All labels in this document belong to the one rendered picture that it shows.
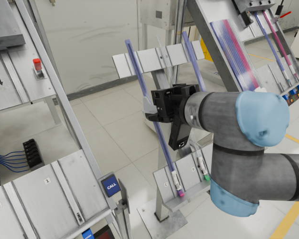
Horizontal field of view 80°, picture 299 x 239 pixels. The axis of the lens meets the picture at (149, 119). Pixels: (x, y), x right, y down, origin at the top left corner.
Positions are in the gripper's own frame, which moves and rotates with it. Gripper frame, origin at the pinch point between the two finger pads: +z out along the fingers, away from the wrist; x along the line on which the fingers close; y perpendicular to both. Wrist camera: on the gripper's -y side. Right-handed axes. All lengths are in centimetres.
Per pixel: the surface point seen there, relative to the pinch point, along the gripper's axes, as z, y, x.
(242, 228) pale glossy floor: 13, -96, -52
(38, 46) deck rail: 15.5, 25.3, 23.6
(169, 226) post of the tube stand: 36, -85, -13
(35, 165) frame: 35, -15, 40
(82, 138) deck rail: 6.4, -2.7, 21.1
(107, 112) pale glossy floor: 162, -25, -24
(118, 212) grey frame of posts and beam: 4.7, -30.7, 17.9
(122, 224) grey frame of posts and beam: 8.4, -39.1, 17.7
